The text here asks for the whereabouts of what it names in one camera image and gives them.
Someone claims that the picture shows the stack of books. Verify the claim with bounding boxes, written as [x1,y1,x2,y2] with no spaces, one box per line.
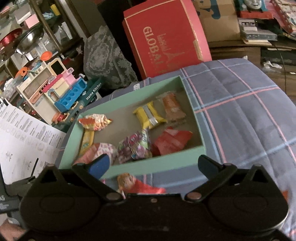
[238,18,278,43]

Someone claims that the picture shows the plaid blue quilt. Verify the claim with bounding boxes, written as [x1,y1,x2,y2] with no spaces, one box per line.
[82,58,295,240]

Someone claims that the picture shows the steel bowl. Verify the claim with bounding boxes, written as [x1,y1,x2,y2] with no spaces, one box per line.
[16,28,44,55]

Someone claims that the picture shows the green cardboard box tray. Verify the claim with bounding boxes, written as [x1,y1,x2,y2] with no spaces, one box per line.
[56,76,206,179]

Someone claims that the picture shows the orange yellow puffed snack bag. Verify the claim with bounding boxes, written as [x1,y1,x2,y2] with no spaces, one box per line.
[78,113,112,131]

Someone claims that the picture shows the orange clear snack packet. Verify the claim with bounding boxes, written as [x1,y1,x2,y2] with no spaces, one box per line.
[157,91,186,122]

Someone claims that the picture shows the brown bear cardboard box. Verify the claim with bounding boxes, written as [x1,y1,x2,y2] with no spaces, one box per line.
[192,0,240,42]

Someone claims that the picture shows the toy kitchen playset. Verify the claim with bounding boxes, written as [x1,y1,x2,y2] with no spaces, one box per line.
[15,51,104,126]

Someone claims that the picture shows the yellow bar snack wrapper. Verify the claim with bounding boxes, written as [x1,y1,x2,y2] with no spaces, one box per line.
[133,101,167,130]

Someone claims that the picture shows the purple green candy bag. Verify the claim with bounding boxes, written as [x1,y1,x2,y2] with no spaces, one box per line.
[116,129,152,164]

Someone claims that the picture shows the red Global gift box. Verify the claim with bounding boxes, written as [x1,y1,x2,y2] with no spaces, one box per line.
[122,1,212,79]

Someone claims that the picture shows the red foil snack packet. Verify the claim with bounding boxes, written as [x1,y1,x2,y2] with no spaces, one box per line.
[151,126,193,157]

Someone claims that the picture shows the white printed instruction sheet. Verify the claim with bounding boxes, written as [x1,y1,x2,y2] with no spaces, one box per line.
[1,100,66,185]

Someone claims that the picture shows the red ribbon spool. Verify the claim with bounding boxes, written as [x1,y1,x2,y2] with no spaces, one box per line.
[0,28,23,49]

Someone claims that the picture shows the red cartoon girl packet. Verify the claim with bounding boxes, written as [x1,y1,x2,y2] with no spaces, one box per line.
[117,173,166,197]

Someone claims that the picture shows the blue Thomas train toy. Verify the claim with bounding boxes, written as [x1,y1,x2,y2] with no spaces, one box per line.
[234,0,273,20]

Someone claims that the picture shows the grey lace cloth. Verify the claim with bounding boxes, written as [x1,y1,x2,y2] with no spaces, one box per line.
[83,26,138,89]

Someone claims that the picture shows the long yellow snack stick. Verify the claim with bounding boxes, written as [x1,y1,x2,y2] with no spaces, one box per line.
[78,129,95,157]

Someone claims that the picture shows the person's left hand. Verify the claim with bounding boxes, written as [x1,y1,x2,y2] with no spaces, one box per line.
[1,220,26,241]

